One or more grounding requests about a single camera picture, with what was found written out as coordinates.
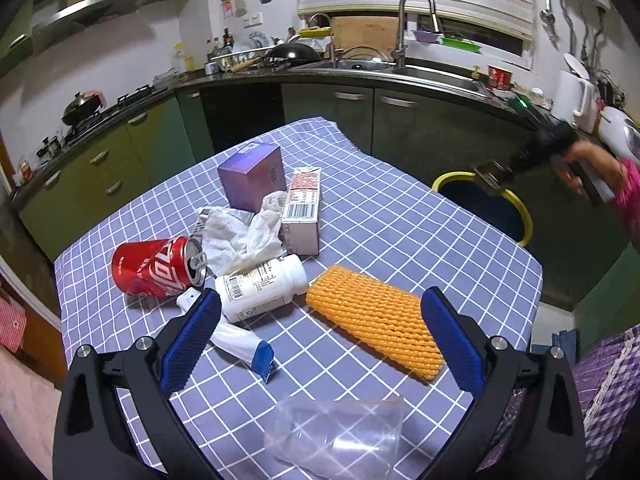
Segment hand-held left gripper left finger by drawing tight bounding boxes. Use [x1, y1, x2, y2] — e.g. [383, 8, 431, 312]
[52, 287, 223, 480]

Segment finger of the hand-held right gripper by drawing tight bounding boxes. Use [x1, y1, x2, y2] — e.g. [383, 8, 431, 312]
[474, 159, 518, 192]

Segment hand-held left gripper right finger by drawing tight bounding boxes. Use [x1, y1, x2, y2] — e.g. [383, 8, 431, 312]
[420, 286, 587, 480]

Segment yellow-rimmed trash bin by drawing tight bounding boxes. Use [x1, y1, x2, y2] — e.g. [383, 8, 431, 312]
[431, 171, 535, 261]

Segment white blue toothpaste tube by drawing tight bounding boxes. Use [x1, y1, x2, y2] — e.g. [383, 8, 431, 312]
[176, 287, 276, 385]

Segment orange foam net sleeve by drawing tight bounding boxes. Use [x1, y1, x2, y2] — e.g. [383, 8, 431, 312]
[305, 265, 446, 386]

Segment red soda can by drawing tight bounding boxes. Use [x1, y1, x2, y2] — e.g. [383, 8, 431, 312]
[111, 235, 208, 298]

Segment white pill bottle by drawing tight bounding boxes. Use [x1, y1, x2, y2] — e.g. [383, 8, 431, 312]
[215, 254, 308, 323]

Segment white tissue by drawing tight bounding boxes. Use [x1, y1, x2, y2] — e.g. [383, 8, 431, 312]
[200, 191, 286, 277]

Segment silver wrapper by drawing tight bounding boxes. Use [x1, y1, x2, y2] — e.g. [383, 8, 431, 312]
[192, 206, 253, 238]

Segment clear plastic cup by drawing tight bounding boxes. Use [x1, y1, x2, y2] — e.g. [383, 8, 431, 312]
[263, 392, 405, 478]

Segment pink milk carton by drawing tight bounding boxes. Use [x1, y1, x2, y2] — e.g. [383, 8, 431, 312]
[280, 166, 322, 256]

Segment purple cardboard box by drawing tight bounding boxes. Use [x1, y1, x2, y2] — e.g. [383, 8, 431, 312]
[217, 141, 287, 211]

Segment person's right forearm pink sleeve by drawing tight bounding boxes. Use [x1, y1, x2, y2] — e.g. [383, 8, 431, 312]
[612, 159, 640, 252]

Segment person's right hand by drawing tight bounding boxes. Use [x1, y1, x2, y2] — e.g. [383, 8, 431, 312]
[552, 139, 626, 196]

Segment white electric kettle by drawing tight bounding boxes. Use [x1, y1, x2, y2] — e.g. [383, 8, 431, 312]
[555, 69, 598, 131]

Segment white rice cooker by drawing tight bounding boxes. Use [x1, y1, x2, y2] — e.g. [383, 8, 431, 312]
[597, 106, 640, 166]

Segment red instant noodle cup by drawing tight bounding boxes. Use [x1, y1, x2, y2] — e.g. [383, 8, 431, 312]
[487, 65, 513, 91]

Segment purple checked tablecloth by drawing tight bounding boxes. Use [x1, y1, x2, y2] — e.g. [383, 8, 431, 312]
[52, 117, 545, 480]

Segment steel kitchen sink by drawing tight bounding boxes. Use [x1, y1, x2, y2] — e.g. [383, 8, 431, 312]
[290, 57, 488, 93]

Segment green plastic tray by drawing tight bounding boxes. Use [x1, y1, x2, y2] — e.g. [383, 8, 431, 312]
[442, 34, 483, 55]

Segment purple checked fabric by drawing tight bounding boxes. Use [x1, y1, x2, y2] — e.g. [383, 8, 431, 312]
[570, 325, 640, 480]

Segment tall steel kitchen faucet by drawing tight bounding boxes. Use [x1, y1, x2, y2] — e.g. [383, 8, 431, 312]
[391, 0, 441, 66]

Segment glass pot lid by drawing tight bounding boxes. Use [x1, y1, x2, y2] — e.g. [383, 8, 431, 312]
[345, 46, 391, 63]

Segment green kitchen counter cabinets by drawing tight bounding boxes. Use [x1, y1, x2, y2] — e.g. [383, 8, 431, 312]
[10, 57, 640, 311]

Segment red checked cloth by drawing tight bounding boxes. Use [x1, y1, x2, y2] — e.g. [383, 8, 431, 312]
[0, 295, 26, 351]

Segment wooden cutting board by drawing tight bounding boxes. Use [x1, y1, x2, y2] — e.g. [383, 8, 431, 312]
[331, 16, 401, 51]

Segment small steel faucet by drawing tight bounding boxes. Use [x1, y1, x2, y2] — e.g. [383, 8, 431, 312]
[307, 12, 336, 61]

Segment black wok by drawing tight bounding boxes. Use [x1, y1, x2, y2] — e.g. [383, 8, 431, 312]
[260, 42, 321, 66]

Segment gas stove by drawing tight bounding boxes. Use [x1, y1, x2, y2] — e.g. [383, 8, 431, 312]
[60, 85, 168, 146]

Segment black lidded pot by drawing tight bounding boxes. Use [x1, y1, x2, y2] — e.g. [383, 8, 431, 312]
[61, 92, 106, 126]

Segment clear oil bottle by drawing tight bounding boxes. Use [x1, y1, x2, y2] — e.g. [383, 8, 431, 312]
[172, 42, 193, 73]

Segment steel range hood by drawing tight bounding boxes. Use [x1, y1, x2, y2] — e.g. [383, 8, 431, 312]
[30, 0, 201, 41]

